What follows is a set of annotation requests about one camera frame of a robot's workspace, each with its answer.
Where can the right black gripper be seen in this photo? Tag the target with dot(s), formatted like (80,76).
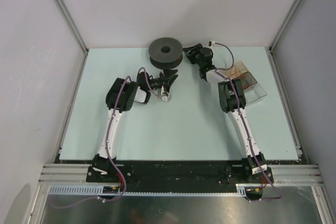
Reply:
(189,52)

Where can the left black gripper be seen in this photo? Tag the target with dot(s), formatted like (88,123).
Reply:
(166,82)

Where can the black cable spool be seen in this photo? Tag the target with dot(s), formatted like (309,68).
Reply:
(165,53)

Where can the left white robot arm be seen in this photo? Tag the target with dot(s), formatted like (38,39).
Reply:
(119,99)

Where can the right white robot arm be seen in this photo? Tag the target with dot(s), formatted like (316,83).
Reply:
(233,102)

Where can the clear plastic bin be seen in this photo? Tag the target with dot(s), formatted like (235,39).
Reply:
(253,91)

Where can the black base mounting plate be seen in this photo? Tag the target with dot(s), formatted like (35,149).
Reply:
(178,176)

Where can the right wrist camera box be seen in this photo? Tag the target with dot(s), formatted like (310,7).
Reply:
(212,44)

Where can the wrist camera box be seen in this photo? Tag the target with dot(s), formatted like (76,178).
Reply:
(212,44)
(165,95)

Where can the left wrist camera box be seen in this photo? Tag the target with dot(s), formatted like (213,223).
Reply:
(165,95)

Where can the right aluminium frame post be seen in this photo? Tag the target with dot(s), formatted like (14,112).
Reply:
(294,8)

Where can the aluminium frame post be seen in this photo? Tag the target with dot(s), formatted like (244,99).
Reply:
(64,11)
(294,8)

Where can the grey slotted cable duct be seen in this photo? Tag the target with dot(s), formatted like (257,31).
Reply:
(96,190)

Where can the aluminium front rail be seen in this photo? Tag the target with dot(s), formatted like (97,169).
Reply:
(284,175)

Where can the left aluminium frame post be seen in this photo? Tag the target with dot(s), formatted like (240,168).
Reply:
(64,11)

